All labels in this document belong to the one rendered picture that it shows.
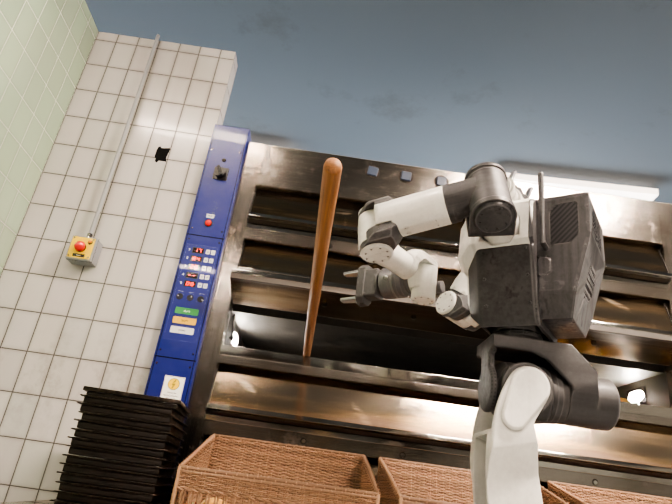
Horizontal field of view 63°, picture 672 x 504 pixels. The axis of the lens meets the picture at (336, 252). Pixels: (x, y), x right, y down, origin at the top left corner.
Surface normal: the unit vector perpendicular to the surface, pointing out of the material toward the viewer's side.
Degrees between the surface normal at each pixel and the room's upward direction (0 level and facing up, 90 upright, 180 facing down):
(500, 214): 155
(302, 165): 90
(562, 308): 116
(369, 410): 70
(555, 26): 180
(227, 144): 90
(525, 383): 90
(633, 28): 180
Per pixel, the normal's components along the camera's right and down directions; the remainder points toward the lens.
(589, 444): 0.11, -0.68
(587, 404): 0.00, 0.00
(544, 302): -0.53, 0.04
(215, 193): 0.07, -0.40
